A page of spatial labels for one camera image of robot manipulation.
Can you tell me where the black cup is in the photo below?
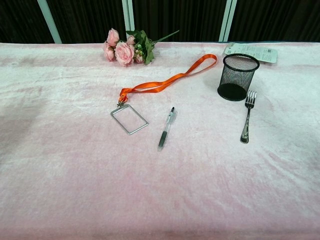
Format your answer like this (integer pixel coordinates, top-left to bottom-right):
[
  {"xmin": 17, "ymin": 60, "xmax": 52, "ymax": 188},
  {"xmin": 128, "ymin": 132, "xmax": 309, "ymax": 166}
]
[{"xmin": 217, "ymin": 53, "xmax": 260, "ymax": 102}]

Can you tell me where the black gel pen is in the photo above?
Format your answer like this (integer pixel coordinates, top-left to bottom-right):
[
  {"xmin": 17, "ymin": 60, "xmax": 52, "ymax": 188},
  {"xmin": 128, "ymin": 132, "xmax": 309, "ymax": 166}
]
[{"xmin": 157, "ymin": 106, "xmax": 178, "ymax": 152}]

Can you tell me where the pink artificial flower bouquet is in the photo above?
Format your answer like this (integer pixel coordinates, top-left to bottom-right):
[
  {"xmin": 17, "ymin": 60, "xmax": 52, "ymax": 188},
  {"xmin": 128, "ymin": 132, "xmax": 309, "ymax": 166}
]
[{"xmin": 102, "ymin": 27, "xmax": 180, "ymax": 68}]

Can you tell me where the silver metal fork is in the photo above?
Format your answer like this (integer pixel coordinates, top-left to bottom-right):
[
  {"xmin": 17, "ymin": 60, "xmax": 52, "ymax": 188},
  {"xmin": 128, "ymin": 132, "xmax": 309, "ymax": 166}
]
[{"xmin": 239, "ymin": 90, "xmax": 258, "ymax": 144}]

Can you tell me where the pink plush table cloth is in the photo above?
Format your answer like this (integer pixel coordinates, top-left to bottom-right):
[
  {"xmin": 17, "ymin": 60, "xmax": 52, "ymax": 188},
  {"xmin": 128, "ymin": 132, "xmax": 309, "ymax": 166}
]
[{"xmin": 0, "ymin": 41, "xmax": 320, "ymax": 240}]

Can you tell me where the white printed package card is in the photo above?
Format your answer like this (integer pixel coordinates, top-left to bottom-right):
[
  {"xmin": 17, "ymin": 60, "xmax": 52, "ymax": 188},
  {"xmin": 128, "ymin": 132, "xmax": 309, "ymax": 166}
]
[{"xmin": 224, "ymin": 42, "xmax": 279, "ymax": 64}]

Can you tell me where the silver frame badge holder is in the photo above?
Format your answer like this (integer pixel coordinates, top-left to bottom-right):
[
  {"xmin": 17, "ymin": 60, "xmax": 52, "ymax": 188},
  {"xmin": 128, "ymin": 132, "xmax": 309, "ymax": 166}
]
[{"xmin": 110, "ymin": 103, "xmax": 150, "ymax": 136}]

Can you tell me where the orange lanyard strap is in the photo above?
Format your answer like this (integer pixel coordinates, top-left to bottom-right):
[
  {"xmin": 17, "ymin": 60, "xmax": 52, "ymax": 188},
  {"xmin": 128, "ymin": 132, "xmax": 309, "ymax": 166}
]
[{"xmin": 118, "ymin": 53, "xmax": 218, "ymax": 105}]

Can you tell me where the white frame post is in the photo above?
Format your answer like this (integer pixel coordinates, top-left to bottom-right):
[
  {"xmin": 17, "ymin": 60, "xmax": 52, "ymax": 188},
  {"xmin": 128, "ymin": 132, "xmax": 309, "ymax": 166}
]
[
  {"xmin": 121, "ymin": 0, "xmax": 136, "ymax": 33},
  {"xmin": 218, "ymin": 0, "xmax": 238, "ymax": 43},
  {"xmin": 36, "ymin": 0, "xmax": 63, "ymax": 45}
]

